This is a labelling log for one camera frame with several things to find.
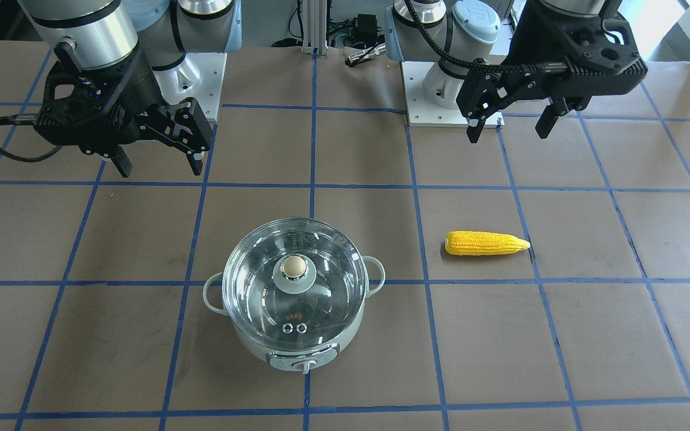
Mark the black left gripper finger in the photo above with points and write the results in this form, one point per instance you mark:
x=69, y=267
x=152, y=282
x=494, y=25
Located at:
x=488, y=89
x=558, y=106

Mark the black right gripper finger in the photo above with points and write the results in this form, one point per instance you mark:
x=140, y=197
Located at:
x=121, y=161
x=185, y=128

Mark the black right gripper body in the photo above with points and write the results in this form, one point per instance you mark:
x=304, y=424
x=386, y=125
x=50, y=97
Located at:
x=136, y=85

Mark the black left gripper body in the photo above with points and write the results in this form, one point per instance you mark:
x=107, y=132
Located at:
x=529, y=48

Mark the yellow corn cob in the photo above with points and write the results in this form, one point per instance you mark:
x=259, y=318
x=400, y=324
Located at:
x=478, y=243

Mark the glass pot lid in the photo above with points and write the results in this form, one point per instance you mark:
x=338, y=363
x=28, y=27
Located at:
x=294, y=284

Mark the pale green electric pot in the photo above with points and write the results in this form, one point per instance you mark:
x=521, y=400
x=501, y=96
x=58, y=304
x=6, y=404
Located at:
x=294, y=299

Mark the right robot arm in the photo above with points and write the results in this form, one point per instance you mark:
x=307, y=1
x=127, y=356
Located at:
x=106, y=31

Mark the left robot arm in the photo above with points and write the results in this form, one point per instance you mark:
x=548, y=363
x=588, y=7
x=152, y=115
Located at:
x=453, y=36

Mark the black power adapter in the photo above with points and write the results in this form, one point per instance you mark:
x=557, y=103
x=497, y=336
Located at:
x=366, y=28

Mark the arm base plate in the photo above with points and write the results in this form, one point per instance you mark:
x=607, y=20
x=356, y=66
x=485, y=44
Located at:
x=430, y=96
x=200, y=76

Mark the aluminium frame post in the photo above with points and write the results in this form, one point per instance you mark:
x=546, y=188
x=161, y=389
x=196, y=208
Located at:
x=314, y=17

